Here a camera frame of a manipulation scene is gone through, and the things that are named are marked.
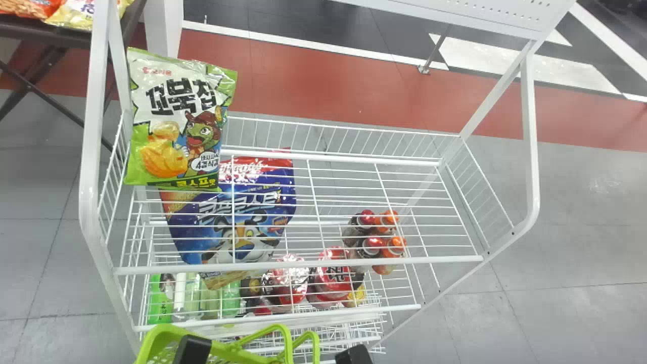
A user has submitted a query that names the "brown bottle with red cap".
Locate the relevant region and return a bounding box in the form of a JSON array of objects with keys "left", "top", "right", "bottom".
[
  {"left": 354, "top": 236, "right": 387, "bottom": 268},
  {"left": 342, "top": 209, "right": 378, "bottom": 248}
]

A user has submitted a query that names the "blue cereal bag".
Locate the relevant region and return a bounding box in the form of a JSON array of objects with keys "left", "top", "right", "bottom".
[{"left": 159, "top": 151, "right": 298, "bottom": 291}]

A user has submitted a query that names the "orange bottle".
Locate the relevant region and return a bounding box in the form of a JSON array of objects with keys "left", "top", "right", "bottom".
[
  {"left": 372, "top": 235, "right": 408, "bottom": 276},
  {"left": 376, "top": 209, "right": 400, "bottom": 236}
]

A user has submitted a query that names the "green bottle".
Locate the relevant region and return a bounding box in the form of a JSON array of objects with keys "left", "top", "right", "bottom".
[
  {"left": 221, "top": 281, "right": 243, "bottom": 318},
  {"left": 147, "top": 274, "right": 175, "bottom": 325}
]

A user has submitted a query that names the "green snack packet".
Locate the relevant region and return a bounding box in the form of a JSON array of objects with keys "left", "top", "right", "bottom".
[{"left": 123, "top": 47, "right": 239, "bottom": 192}]

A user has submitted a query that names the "green basket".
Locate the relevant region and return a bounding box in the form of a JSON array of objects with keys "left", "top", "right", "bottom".
[{"left": 133, "top": 323, "right": 322, "bottom": 364}]

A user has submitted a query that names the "yellow snack packet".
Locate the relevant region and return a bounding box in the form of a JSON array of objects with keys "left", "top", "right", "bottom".
[{"left": 43, "top": 0, "right": 135, "bottom": 31}]

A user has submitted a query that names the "dark side table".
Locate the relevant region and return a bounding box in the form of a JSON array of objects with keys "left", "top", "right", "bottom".
[{"left": 0, "top": 0, "right": 148, "bottom": 153}]

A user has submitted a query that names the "orange snack packet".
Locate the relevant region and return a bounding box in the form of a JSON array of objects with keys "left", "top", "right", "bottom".
[{"left": 0, "top": 0, "right": 65, "bottom": 20}]

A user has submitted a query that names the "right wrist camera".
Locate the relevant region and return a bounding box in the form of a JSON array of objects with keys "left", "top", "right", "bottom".
[{"left": 334, "top": 344, "right": 374, "bottom": 364}]

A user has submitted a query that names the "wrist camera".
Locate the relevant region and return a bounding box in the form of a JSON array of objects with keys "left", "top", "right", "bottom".
[
  {"left": 172, "top": 334, "right": 213, "bottom": 364},
  {"left": 334, "top": 344, "right": 374, "bottom": 364}
]

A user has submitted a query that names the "white wire rack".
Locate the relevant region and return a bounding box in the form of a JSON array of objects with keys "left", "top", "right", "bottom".
[{"left": 78, "top": 0, "right": 577, "bottom": 364}]

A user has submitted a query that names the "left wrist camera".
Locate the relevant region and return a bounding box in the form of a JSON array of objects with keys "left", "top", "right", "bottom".
[{"left": 172, "top": 334, "right": 213, "bottom": 364}]

